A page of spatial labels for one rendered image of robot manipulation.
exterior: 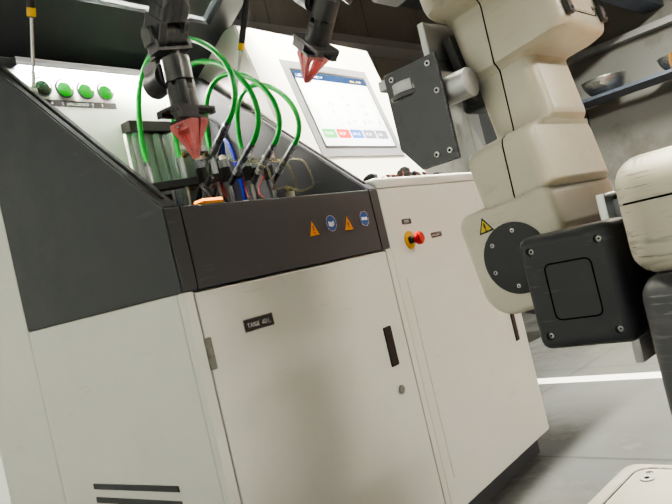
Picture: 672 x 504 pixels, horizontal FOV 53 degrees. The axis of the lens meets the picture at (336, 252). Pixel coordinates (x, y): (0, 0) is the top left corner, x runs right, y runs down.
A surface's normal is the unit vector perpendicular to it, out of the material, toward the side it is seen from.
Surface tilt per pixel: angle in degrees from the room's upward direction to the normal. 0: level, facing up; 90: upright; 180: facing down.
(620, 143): 90
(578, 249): 90
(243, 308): 90
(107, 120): 90
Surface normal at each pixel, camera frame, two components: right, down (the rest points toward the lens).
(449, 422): 0.76, -0.19
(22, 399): -0.60, 0.12
